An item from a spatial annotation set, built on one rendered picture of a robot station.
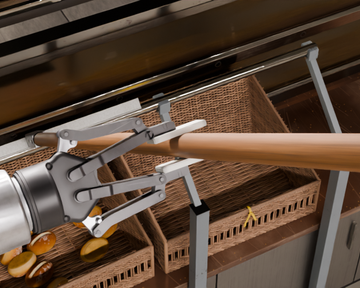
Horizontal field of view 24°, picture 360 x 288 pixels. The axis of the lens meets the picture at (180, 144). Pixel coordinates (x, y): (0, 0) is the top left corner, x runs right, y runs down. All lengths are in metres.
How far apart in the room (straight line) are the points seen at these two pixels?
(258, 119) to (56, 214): 2.01
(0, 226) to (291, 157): 0.34
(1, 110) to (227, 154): 1.72
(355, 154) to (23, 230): 0.42
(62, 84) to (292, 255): 0.94
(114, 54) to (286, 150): 1.88
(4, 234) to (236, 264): 1.77
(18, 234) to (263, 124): 2.01
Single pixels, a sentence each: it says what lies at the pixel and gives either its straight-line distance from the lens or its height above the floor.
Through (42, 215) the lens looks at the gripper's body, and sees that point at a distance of 0.92.
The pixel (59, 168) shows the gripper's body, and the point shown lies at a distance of 0.95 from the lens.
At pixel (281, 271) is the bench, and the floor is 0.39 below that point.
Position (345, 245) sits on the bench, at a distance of 2.96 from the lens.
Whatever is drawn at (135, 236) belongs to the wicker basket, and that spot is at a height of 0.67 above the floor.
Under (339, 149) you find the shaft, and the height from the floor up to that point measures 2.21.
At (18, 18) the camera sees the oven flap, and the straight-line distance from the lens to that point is 2.16.
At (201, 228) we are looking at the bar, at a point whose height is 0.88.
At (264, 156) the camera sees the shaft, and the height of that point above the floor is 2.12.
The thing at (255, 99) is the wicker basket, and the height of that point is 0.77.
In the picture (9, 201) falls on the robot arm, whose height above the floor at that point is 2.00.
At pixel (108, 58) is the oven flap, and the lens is 2.58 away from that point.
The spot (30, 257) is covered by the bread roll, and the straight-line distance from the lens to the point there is 2.57.
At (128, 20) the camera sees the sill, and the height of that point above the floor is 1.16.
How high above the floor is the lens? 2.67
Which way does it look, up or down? 45 degrees down
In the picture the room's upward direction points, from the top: straight up
